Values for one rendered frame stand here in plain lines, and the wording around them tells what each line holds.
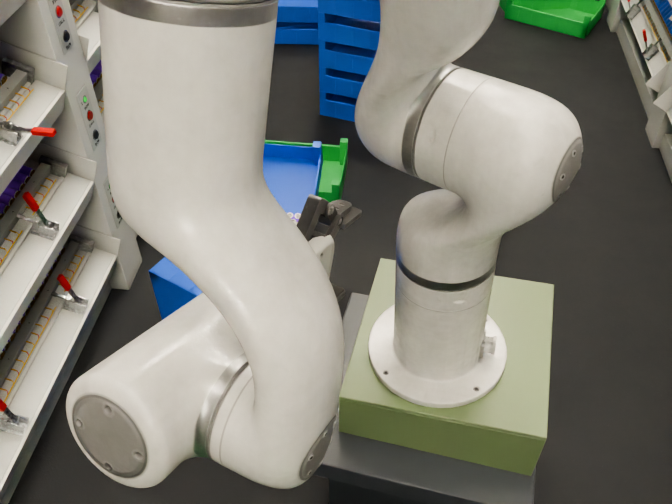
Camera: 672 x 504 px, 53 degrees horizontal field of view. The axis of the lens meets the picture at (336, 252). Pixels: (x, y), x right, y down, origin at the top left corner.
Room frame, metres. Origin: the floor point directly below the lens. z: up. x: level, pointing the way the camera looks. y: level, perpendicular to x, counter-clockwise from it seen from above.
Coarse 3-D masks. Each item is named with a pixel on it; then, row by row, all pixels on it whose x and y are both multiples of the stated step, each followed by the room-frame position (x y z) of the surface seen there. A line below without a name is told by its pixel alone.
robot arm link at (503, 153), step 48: (432, 96) 0.57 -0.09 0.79; (480, 96) 0.55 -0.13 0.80; (528, 96) 0.55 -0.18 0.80; (432, 144) 0.54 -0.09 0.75; (480, 144) 0.51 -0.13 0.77; (528, 144) 0.50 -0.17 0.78; (576, 144) 0.51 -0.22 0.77; (432, 192) 0.61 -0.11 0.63; (480, 192) 0.50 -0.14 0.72; (528, 192) 0.48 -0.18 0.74; (432, 240) 0.53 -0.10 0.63; (480, 240) 0.50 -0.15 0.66; (432, 288) 0.53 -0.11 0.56
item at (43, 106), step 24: (0, 48) 1.04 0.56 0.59; (0, 72) 1.03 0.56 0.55; (48, 72) 1.03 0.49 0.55; (24, 96) 0.98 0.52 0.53; (48, 96) 1.00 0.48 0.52; (24, 120) 0.93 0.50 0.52; (48, 120) 0.97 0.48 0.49; (0, 144) 0.86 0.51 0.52; (24, 144) 0.87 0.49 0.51; (0, 168) 0.81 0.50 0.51; (0, 192) 0.80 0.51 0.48
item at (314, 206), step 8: (312, 200) 0.44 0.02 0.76; (320, 200) 0.44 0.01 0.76; (304, 208) 0.44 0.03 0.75; (312, 208) 0.44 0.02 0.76; (320, 208) 0.44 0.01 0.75; (304, 216) 0.44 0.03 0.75; (312, 216) 0.43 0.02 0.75; (304, 224) 0.43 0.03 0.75; (312, 224) 0.43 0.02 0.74; (304, 232) 0.42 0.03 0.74; (312, 232) 0.43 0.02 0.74
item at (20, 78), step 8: (16, 72) 1.01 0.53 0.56; (24, 72) 1.01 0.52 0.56; (8, 80) 0.98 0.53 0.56; (16, 80) 0.99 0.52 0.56; (24, 80) 1.00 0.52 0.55; (0, 88) 0.96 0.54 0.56; (8, 88) 0.96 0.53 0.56; (16, 88) 0.98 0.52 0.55; (24, 88) 0.99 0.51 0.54; (0, 96) 0.94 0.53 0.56; (8, 96) 0.95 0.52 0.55; (0, 104) 0.92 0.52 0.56; (0, 112) 0.92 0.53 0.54
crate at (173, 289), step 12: (156, 264) 0.92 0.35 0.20; (168, 264) 0.92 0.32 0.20; (156, 276) 0.89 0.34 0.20; (168, 276) 0.89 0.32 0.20; (180, 276) 0.89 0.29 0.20; (156, 288) 0.90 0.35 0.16; (168, 288) 0.88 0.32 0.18; (180, 288) 0.86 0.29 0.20; (192, 288) 0.86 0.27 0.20; (168, 300) 0.88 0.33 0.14; (180, 300) 0.86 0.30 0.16; (168, 312) 0.89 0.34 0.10
